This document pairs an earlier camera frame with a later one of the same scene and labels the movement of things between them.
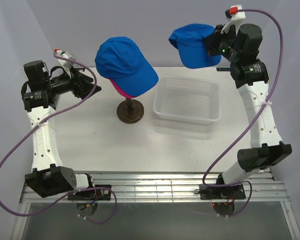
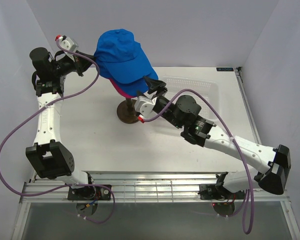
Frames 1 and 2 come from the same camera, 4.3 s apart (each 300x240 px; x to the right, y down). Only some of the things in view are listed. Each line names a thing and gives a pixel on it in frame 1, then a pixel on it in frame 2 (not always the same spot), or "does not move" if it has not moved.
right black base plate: (224, 193) does not move
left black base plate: (92, 194) does not move
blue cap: (192, 52) -> (123, 58)
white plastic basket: (189, 99) does not move
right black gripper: (210, 41) -> (154, 85)
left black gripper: (86, 88) -> (84, 63)
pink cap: (120, 91) does not move
